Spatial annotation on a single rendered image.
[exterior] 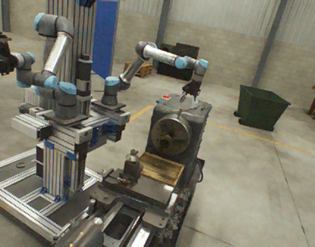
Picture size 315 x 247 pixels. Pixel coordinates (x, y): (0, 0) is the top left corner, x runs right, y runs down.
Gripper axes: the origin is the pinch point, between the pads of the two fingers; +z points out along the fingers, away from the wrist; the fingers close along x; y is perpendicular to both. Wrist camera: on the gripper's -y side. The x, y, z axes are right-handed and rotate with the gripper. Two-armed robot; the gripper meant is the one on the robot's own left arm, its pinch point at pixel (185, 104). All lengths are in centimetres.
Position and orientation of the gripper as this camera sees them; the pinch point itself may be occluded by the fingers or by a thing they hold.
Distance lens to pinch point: 185.1
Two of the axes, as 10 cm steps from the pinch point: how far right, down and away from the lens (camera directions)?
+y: 7.1, -0.7, 7.0
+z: -3.0, 8.7, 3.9
